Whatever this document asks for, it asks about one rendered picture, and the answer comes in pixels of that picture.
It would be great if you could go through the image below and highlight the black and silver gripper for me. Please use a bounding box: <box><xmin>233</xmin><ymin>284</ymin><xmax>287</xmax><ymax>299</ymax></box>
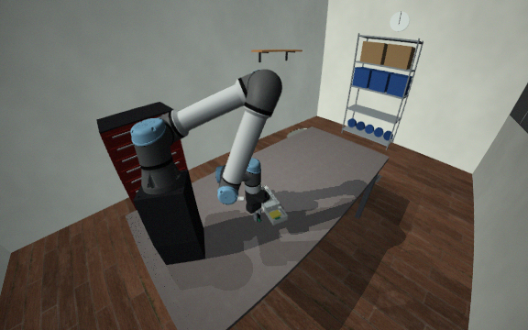
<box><xmin>245</xmin><ymin>184</ymin><xmax>270</xmax><ymax>222</ymax></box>

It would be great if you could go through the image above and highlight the yellow block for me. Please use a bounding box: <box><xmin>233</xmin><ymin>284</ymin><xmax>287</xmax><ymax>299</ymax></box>
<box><xmin>269</xmin><ymin>210</ymin><xmax>281</xmax><ymax>219</ymax></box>

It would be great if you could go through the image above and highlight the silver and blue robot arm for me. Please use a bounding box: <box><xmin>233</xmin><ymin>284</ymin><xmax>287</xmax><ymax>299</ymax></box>
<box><xmin>131</xmin><ymin>70</ymin><xmax>282</xmax><ymax>204</ymax></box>

